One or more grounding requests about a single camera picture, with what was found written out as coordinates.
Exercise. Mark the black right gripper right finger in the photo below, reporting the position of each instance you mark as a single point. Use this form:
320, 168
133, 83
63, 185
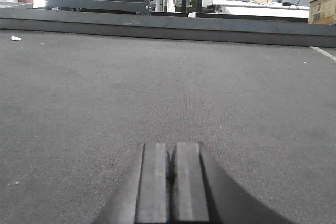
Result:
203, 192

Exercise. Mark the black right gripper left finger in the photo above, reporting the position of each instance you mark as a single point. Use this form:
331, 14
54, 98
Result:
142, 194

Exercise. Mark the dark grey carpet mat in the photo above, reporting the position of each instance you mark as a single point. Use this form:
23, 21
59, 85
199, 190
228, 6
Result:
74, 108

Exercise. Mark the grey metal table rail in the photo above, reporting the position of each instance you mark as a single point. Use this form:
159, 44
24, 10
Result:
203, 27

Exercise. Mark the small white paper scrap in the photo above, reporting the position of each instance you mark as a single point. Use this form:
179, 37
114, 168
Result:
14, 38

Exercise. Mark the white lab table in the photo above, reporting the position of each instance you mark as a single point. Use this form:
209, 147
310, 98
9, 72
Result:
261, 9

